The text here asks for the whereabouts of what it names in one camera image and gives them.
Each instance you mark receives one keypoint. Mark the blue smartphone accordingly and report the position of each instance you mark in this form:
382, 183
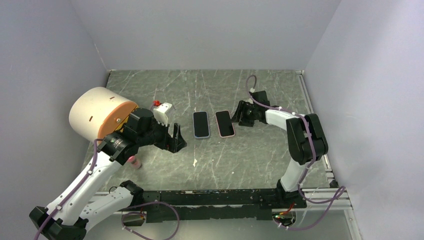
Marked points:
201, 124

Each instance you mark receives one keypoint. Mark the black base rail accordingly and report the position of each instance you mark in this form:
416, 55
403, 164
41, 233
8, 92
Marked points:
258, 203

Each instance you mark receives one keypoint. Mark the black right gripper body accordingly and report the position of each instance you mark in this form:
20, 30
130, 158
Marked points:
249, 116

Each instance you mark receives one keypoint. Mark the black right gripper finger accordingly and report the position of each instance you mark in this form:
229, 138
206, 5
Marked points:
237, 117
240, 108

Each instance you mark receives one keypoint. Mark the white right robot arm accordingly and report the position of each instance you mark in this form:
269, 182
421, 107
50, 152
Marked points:
305, 137

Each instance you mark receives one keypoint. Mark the pink capped small bottle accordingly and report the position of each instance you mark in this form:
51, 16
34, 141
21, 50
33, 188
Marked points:
134, 162

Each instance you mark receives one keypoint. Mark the aluminium frame rail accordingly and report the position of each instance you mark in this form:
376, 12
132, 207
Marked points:
320, 194

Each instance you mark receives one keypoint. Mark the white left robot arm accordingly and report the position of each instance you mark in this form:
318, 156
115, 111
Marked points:
73, 213

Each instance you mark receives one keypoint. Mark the beige and orange cylinder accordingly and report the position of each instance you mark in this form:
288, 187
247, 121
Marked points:
99, 112

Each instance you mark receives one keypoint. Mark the lavender phone case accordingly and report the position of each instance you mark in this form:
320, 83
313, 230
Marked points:
209, 132

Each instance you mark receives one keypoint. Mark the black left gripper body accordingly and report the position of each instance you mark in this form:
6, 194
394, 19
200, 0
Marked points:
157, 134

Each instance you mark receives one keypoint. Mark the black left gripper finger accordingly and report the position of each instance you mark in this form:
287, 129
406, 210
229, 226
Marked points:
177, 143
176, 131

